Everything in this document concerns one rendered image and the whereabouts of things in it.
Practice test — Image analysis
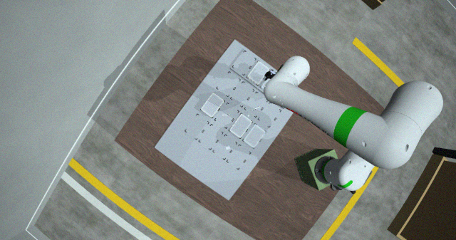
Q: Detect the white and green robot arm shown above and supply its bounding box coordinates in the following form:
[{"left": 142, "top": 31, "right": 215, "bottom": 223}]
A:
[{"left": 264, "top": 56, "right": 443, "bottom": 194}]

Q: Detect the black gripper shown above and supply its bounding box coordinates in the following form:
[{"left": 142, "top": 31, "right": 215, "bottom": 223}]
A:
[{"left": 264, "top": 69, "right": 276, "bottom": 81}]

